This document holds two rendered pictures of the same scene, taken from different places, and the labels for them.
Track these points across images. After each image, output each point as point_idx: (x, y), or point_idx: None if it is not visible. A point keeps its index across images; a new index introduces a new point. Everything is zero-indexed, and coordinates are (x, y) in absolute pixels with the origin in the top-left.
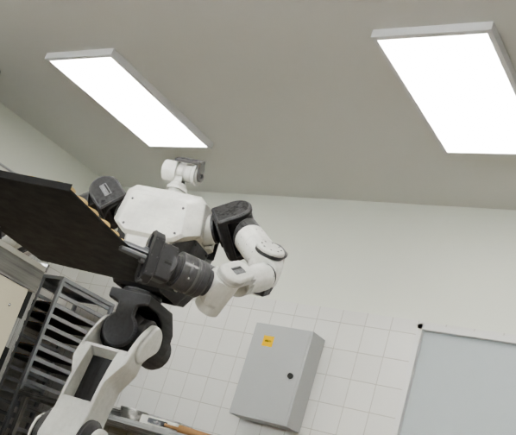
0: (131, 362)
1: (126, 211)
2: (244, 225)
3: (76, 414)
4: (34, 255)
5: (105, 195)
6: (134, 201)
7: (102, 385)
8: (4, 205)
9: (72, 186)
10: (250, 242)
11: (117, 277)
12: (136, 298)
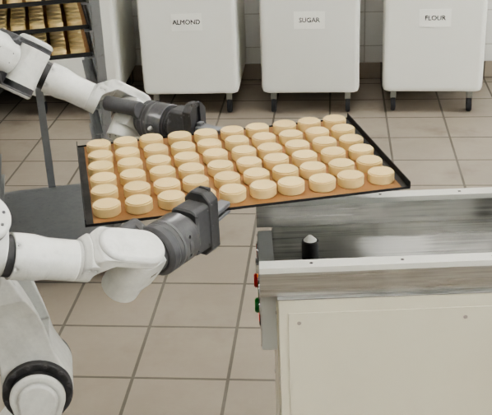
0: None
1: None
2: None
3: (57, 338)
4: (109, 223)
5: None
6: None
7: (40, 296)
8: None
9: (334, 114)
10: (4, 43)
11: (86, 174)
12: None
